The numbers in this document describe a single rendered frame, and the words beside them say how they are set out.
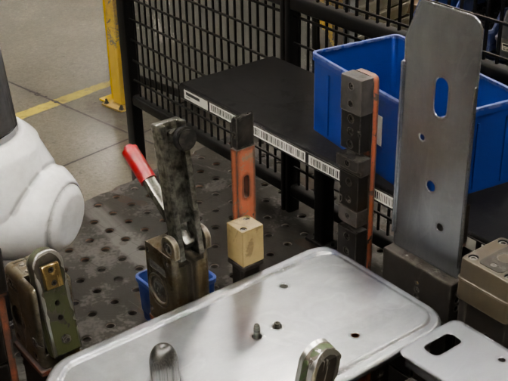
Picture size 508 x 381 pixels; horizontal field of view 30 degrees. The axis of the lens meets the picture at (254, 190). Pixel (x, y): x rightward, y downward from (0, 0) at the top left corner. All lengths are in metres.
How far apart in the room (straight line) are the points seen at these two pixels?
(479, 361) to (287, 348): 0.21
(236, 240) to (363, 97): 0.26
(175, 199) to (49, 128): 3.02
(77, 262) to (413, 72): 0.89
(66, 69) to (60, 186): 3.38
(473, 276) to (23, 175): 0.65
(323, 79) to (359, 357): 0.53
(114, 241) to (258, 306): 0.77
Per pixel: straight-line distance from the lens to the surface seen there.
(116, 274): 1.79
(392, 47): 1.57
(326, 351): 0.90
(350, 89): 1.29
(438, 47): 1.13
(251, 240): 1.19
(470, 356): 1.10
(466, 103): 1.12
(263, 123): 1.55
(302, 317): 1.14
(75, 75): 4.68
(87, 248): 1.87
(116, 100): 4.29
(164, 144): 1.10
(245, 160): 1.19
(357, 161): 1.32
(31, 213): 1.39
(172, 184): 1.12
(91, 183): 3.64
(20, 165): 1.39
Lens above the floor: 1.67
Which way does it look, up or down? 28 degrees down
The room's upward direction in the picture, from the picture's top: 1 degrees counter-clockwise
